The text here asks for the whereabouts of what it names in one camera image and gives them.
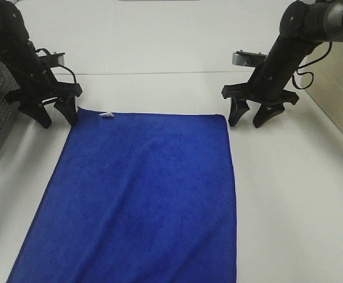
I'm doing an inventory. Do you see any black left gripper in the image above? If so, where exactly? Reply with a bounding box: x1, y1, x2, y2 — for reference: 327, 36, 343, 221
4, 63, 82, 129

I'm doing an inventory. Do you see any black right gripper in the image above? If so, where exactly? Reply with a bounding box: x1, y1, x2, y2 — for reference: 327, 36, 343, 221
222, 63, 299, 128

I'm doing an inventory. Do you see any blue microfibre towel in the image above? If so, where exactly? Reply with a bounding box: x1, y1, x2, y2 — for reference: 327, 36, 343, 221
8, 108, 236, 282

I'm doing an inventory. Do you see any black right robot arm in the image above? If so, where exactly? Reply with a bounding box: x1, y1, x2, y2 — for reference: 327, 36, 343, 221
222, 1, 343, 128

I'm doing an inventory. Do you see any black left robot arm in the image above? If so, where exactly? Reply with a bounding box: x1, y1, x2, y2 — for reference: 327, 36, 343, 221
0, 1, 82, 129

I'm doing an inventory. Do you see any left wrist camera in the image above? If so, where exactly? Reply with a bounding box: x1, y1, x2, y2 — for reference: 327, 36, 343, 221
35, 48, 65, 68

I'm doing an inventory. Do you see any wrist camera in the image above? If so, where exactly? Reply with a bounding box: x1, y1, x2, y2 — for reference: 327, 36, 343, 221
35, 48, 65, 68
232, 50, 267, 67

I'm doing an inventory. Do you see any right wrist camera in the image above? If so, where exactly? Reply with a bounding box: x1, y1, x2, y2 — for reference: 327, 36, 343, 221
232, 50, 267, 67

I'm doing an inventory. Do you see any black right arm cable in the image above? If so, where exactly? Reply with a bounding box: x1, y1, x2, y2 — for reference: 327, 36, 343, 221
291, 41, 334, 91

